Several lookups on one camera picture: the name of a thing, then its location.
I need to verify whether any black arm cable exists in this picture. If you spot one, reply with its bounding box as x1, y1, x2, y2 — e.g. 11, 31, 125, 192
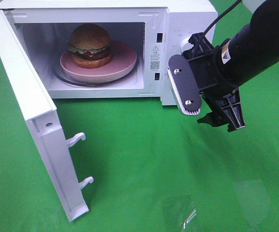
190, 0, 243, 54

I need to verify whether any glass microwave turntable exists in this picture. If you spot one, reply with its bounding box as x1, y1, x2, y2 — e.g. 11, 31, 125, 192
52, 59, 139, 87

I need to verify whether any green table cover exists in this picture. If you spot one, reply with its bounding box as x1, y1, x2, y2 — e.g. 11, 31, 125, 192
0, 0, 279, 232

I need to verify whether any pink round plate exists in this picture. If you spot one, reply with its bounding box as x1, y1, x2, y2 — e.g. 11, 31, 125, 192
59, 41, 137, 84

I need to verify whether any white microwave oven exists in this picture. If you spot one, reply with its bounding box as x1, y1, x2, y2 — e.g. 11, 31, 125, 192
0, 0, 217, 105

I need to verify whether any white microwave door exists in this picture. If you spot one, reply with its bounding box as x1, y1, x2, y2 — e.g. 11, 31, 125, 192
0, 10, 94, 221

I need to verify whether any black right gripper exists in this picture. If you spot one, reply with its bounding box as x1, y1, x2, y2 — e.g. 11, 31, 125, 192
182, 32, 246, 132

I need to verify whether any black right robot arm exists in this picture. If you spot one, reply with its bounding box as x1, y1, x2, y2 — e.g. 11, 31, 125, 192
183, 0, 279, 132

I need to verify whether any upper white dial knob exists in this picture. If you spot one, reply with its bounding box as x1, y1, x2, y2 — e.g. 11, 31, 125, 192
180, 37, 194, 52

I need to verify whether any burger with lettuce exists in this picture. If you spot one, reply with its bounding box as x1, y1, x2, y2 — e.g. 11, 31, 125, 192
68, 23, 112, 69

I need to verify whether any clear tape patch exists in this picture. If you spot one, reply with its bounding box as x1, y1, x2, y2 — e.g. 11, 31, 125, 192
162, 194, 201, 232

